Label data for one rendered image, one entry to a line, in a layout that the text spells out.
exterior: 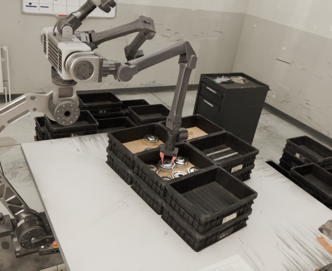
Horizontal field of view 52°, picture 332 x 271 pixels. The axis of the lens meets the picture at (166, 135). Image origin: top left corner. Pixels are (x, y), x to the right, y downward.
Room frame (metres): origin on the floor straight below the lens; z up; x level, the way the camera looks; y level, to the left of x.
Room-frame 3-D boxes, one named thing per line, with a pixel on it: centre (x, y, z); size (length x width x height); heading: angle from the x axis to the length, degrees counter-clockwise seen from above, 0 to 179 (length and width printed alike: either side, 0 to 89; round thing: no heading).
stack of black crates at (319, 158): (2.90, -1.37, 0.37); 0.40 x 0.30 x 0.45; 35
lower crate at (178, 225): (1.47, -0.28, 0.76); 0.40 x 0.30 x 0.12; 132
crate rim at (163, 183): (1.69, -0.08, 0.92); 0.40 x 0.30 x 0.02; 132
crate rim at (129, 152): (1.91, 0.12, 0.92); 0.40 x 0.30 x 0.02; 132
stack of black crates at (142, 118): (3.11, 0.17, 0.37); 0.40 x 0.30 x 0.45; 125
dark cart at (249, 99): (3.61, -0.63, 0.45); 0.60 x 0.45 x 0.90; 125
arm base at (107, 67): (1.54, 0.34, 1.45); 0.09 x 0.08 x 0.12; 35
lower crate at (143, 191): (1.69, -0.08, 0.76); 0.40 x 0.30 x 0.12; 132
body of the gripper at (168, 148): (1.75, -0.03, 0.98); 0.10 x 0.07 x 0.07; 87
